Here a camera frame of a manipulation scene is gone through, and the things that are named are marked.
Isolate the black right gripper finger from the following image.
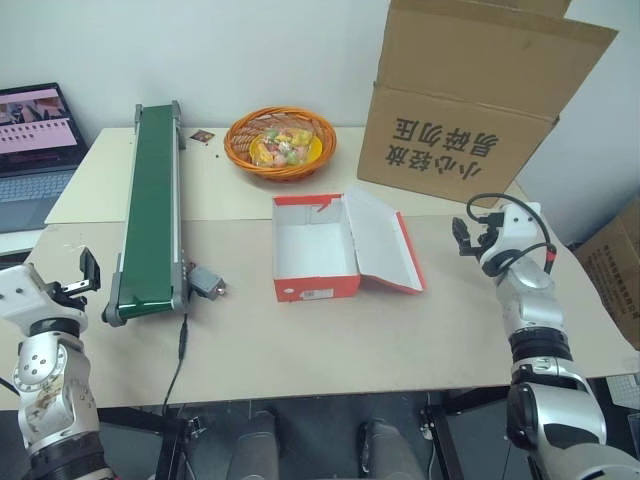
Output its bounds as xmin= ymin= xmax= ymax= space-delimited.
xmin=479 ymin=212 xmax=504 ymax=247
xmin=451 ymin=215 xmax=474 ymax=257

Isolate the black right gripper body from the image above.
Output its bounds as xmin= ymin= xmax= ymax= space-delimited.
xmin=458 ymin=230 xmax=498 ymax=261

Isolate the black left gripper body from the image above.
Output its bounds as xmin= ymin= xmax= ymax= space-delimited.
xmin=47 ymin=279 xmax=94 ymax=313

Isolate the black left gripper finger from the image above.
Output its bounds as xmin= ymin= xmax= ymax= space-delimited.
xmin=79 ymin=246 xmax=102 ymax=292

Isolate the green conveyor belt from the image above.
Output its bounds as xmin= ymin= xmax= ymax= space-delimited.
xmin=101 ymin=99 xmax=194 ymax=329

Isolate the large printed cardboard box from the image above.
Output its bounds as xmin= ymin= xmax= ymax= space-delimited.
xmin=356 ymin=0 xmax=620 ymax=210

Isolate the small brown cardboard box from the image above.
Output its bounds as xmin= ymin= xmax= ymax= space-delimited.
xmin=573 ymin=198 xmax=640 ymax=352

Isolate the red white box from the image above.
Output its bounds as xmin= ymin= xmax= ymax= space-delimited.
xmin=271 ymin=186 xmax=428 ymax=305

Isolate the white side table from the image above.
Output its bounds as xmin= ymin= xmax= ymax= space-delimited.
xmin=0 ymin=228 xmax=47 ymax=259

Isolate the grey laptop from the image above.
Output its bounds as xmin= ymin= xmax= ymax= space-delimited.
xmin=0 ymin=82 xmax=92 ymax=234

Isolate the orange wicker basket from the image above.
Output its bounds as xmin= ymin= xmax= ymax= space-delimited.
xmin=222 ymin=104 xmax=338 ymax=183

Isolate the clear bag of colourful sweets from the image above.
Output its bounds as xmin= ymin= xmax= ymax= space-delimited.
xmin=248 ymin=124 xmax=324 ymax=169

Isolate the red striped snack packet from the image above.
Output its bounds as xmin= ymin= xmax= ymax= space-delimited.
xmin=229 ymin=115 xmax=266 ymax=156

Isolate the white gridded board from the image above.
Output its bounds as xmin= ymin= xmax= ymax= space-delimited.
xmin=605 ymin=370 xmax=640 ymax=410

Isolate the dark grey rounded shape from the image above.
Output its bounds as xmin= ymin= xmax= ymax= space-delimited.
xmin=232 ymin=408 xmax=280 ymax=480
xmin=358 ymin=418 xmax=427 ymax=480

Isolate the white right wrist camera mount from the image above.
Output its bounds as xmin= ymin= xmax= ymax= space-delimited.
xmin=478 ymin=201 xmax=547 ymax=267

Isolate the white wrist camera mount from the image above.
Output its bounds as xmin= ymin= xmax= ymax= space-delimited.
xmin=0 ymin=263 xmax=87 ymax=334
xmin=478 ymin=201 xmax=547 ymax=267

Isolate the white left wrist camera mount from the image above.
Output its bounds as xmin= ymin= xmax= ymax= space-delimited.
xmin=0 ymin=263 xmax=87 ymax=334

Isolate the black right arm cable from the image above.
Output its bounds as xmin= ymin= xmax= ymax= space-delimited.
xmin=465 ymin=193 xmax=559 ymax=275

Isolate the thin black cable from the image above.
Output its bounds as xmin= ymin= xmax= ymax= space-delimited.
xmin=159 ymin=312 xmax=191 ymax=419

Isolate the black metal table frame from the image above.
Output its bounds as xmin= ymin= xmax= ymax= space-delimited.
xmin=97 ymin=383 xmax=512 ymax=480

